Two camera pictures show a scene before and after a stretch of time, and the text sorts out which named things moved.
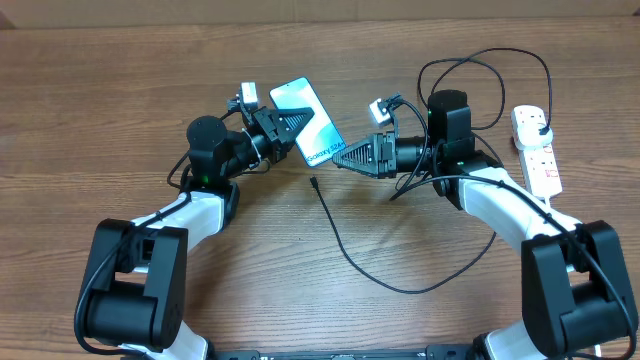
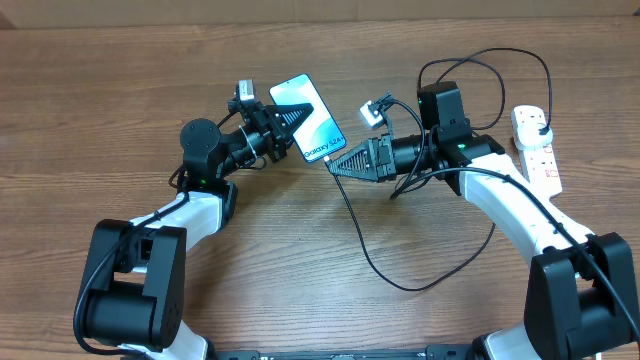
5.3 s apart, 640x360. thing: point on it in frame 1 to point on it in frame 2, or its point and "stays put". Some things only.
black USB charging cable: [452, 61] to [531, 53]
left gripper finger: [290, 121] stays put
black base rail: [436, 352] stays put
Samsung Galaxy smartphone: [320, 139] stays put
